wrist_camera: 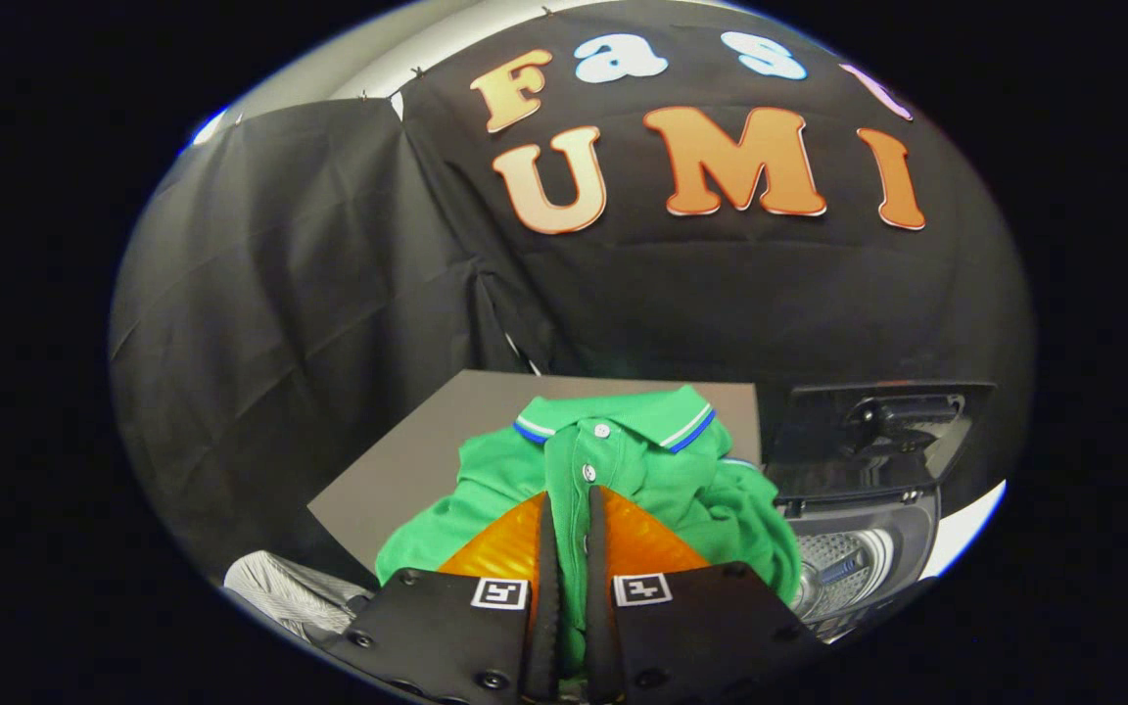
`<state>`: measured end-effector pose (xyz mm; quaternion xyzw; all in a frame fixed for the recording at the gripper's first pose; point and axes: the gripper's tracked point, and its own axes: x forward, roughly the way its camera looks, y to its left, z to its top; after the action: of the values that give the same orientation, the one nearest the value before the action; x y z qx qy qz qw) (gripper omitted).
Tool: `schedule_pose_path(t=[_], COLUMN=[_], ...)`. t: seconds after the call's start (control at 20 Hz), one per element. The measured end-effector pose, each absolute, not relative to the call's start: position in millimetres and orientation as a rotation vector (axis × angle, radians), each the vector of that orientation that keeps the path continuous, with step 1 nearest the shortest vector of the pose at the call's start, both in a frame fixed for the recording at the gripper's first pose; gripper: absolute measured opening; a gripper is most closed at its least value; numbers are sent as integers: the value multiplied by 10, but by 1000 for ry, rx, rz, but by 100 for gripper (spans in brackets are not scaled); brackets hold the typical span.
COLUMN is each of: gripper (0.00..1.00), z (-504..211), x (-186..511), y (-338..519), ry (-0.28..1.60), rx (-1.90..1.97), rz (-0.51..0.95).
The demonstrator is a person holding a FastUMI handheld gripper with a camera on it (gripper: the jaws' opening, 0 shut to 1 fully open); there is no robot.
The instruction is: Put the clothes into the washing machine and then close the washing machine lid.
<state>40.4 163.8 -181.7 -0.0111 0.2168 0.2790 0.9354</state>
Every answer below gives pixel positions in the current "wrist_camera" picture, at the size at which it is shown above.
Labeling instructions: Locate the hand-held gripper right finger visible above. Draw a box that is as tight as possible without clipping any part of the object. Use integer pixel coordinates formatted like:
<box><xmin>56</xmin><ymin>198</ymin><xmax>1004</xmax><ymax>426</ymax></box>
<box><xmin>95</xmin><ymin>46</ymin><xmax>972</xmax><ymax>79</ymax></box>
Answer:
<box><xmin>584</xmin><ymin>485</ymin><xmax>824</xmax><ymax>705</ymax></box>

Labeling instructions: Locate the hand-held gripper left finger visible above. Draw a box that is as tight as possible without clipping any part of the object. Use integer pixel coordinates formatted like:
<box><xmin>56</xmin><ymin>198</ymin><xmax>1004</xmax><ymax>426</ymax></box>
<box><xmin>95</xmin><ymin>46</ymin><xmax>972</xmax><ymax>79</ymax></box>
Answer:
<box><xmin>324</xmin><ymin>490</ymin><xmax>562</xmax><ymax>705</ymax></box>

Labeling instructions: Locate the green polo shirt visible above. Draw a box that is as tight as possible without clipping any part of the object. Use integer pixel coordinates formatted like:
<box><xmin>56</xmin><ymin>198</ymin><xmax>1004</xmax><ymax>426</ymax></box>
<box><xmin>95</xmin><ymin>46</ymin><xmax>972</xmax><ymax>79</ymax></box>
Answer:
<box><xmin>375</xmin><ymin>385</ymin><xmax>802</xmax><ymax>677</ymax></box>

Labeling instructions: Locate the grey washing machine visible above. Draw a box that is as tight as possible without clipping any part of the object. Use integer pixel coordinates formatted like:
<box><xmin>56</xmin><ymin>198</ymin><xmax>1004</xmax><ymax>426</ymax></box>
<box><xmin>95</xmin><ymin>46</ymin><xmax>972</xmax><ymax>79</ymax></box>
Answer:
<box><xmin>779</xmin><ymin>480</ymin><xmax>945</xmax><ymax>642</ymax></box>

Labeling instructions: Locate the grey side cabinet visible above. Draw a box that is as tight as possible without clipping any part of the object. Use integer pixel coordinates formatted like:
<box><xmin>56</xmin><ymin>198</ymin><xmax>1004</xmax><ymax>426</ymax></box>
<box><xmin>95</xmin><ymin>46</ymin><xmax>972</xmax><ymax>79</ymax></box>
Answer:
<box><xmin>307</xmin><ymin>369</ymin><xmax>761</xmax><ymax>579</ymax></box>

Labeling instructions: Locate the grey striped cloth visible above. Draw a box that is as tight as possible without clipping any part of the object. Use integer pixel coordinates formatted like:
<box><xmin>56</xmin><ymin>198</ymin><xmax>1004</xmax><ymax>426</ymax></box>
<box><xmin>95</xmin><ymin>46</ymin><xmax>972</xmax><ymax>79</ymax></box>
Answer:
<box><xmin>223</xmin><ymin>550</ymin><xmax>374</xmax><ymax>647</ymax></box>

